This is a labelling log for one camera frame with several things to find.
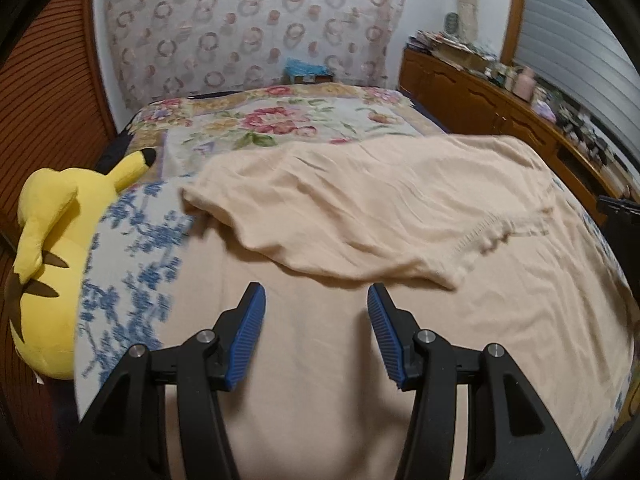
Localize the pink circle patterned curtain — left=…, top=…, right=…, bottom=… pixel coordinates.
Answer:
left=103, top=0, right=405, bottom=109

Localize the teal item on box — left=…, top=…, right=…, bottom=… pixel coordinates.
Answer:
left=283, top=58, right=334, bottom=84

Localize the brown wooden sideboard cabinet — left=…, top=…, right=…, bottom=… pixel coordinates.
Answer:
left=399, top=48, right=620, bottom=224

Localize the blue floral white blanket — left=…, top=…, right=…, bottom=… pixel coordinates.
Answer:
left=75, top=180, right=639, bottom=479

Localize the small round desk fan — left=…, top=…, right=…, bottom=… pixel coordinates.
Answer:
left=444, top=12, right=459, bottom=36

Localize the pink floral bed quilt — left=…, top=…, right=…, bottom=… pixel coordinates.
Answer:
left=127, top=82, right=444, bottom=181

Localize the peach printed t-shirt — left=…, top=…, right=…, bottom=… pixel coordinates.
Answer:
left=160, top=136, right=637, bottom=479

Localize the grey window roller blind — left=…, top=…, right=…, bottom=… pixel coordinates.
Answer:
left=515, top=0, right=639, bottom=154

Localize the pink bottle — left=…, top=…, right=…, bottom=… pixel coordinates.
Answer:
left=512, top=66, right=537, bottom=102

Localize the brown louvered wooden wardrobe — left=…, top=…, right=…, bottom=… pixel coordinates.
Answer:
left=1, top=0, right=116, bottom=472

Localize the purple tissue pack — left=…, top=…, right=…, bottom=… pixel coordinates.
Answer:
left=532, top=100, right=556, bottom=124

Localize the yellow Pikachu plush toy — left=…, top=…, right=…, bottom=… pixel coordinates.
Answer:
left=4, top=148, right=156, bottom=380

